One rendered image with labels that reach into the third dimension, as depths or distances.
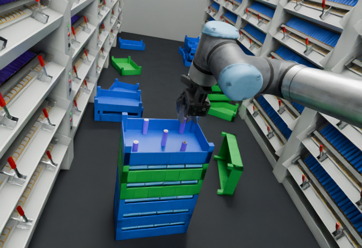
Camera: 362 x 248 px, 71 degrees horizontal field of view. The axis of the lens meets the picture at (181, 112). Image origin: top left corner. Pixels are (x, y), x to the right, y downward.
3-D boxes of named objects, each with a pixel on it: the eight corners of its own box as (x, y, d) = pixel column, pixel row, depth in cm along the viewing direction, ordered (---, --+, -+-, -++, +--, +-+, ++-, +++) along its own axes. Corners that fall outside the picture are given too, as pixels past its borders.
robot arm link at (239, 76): (279, 75, 56) (253, 43, 64) (237, 70, 51) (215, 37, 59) (258, 105, 62) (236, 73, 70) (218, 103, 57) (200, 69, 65)
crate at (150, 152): (193, 130, 107) (197, 114, 103) (209, 163, 90) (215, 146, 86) (120, 129, 97) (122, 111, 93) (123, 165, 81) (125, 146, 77)
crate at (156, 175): (189, 145, 110) (193, 130, 107) (203, 179, 94) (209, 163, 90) (118, 145, 101) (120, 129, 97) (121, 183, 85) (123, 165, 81)
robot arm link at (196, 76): (189, 54, 73) (219, 58, 76) (185, 68, 77) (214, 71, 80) (196, 73, 67) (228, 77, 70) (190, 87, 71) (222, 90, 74)
